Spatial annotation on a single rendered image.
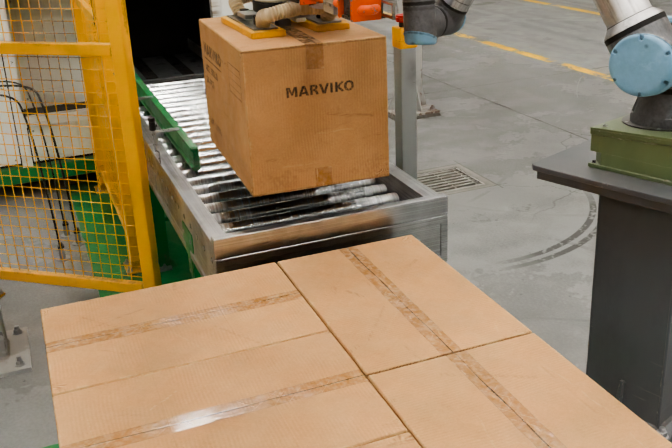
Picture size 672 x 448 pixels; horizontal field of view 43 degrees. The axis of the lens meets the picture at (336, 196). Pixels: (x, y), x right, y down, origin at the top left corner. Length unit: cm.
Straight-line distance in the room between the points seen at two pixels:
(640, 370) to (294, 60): 127
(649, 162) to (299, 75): 91
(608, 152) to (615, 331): 53
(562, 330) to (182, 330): 150
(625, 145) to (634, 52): 28
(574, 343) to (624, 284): 58
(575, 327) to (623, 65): 123
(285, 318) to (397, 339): 27
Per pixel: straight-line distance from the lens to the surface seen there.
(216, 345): 189
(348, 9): 196
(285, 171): 230
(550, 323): 307
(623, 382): 256
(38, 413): 280
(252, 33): 235
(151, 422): 168
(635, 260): 239
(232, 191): 276
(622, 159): 226
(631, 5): 212
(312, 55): 225
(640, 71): 208
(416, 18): 237
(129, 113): 289
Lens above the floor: 149
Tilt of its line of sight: 21 degrees down
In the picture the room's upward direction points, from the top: 3 degrees counter-clockwise
